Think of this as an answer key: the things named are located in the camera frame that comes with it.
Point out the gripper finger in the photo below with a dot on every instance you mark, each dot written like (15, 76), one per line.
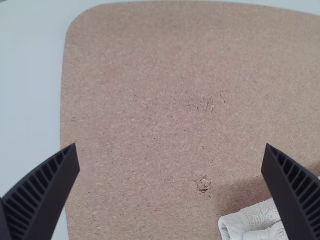
(297, 197)
(35, 197)

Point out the cork mat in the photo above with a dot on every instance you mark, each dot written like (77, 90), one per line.
(162, 100)

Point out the pale towel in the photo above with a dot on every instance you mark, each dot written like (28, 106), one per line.
(252, 220)

